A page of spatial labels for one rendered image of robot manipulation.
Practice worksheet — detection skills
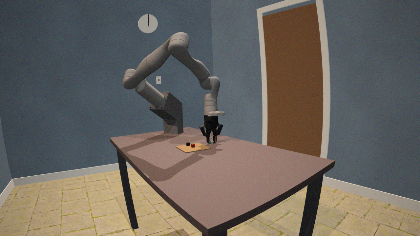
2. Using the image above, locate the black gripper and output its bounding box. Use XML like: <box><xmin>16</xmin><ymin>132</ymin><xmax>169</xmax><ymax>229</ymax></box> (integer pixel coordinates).
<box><xmin>199</xmin><ymin>115</ymin><xmax>223</xmax><ymax>144</ymax></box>

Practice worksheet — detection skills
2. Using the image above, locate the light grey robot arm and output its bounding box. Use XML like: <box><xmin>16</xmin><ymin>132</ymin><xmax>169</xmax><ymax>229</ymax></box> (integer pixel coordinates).
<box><xmin>123</xmin><ymin>32</ymin><xmax>224</xmax><ymax>116</ymax></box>

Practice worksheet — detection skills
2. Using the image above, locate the tan square mat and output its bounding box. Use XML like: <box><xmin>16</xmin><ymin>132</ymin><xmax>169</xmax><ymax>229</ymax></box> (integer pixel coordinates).
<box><xmin>176</xmin><ymin>143</ymin><xmax>211</xmax><ymax>153</ymax></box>

